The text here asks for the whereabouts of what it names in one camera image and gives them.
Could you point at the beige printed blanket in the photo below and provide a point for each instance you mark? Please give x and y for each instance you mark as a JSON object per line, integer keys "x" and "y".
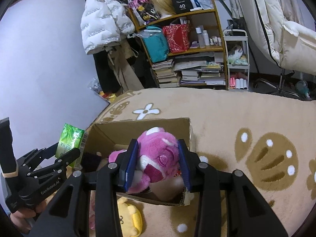
{"x": 222, "y": 118}

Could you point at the stack of books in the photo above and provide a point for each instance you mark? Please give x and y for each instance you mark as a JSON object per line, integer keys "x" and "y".
{"x": 192, "y": 75}

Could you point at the cream office chair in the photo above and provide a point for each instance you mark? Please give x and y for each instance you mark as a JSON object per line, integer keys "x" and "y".
{"x": 284, "y": 17}
{"x": 284, "y": 81}

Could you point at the clear plastic bag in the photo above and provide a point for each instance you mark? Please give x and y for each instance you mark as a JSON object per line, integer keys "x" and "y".
{"x": 95, "y": 86}

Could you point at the cardboard box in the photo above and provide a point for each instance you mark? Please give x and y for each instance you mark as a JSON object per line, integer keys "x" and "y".
{"x": 118, "y": 130}

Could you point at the teal soft toy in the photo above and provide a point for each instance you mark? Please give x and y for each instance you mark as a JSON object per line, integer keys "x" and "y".
{"x": 303, "y": 87}

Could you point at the green tissue packet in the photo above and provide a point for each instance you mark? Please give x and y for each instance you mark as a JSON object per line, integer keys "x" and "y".
{"x": 70, "y": 138}

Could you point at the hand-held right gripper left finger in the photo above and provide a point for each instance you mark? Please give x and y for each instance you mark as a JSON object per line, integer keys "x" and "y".
{"x": 130, "y": 163}

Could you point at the black hanging coat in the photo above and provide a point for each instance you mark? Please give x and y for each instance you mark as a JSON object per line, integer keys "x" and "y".
{"x": 103, "y": 74}

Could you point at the black box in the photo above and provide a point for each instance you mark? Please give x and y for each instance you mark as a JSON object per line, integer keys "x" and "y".
{"x": 182, "y": 5}

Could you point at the yellow dog plush toy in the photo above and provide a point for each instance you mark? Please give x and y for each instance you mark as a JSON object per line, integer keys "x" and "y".
{"x": 133, "y": 217}

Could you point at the row of cosmetic bottles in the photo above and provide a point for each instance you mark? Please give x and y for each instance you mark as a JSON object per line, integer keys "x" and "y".
{"x": 199, "y": 38}

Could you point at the red patterned bag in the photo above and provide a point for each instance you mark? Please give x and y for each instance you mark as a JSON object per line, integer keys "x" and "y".
{"x": 176, "y": 39}

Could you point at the pink and white bottles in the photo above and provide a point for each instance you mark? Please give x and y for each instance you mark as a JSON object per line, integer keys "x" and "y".
{"x": 238, "y": 82}

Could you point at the beige hanging coat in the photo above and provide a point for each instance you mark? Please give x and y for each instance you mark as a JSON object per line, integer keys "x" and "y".
{"x": 126, "y": 74}

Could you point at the wooden shelf unit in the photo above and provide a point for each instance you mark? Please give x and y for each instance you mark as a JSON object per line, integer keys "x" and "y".
{"x": 205, "y": 50}

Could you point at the black printed bag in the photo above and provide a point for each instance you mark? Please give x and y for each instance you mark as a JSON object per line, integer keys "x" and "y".
{"x": 143, "y": 5}

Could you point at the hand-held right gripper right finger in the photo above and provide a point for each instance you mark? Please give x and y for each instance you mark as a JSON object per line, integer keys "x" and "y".
{"x": 184, "y": 165}

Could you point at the white trolley cart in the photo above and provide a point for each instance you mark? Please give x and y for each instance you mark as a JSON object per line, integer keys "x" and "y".
{"x": 234, "y": 32}

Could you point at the white puffer jacket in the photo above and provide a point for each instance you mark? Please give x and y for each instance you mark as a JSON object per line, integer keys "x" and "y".
{"x": 103, "y": 17}

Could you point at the person's left hand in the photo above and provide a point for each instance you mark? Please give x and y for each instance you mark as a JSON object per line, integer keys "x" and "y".
{"x": 22, "y": 217}

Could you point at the pastel cloths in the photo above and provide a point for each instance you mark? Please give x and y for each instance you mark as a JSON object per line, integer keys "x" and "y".
{"x": 237, "y": 54}

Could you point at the pink bear plush toy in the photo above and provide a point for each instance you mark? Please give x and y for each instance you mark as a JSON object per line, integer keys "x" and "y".
{"x": 155, "y": 148}

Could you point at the blonde wig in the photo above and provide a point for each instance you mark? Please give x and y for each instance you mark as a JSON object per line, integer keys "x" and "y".
{"x": 163, "y": 3}

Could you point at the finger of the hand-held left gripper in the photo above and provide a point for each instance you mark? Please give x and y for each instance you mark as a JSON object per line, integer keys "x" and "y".
{"x": 37, "y": 154}
{"x": 66, "y": 156}

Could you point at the teal bag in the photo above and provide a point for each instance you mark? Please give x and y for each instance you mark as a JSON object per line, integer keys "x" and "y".
{"x": 155, "y": 45}

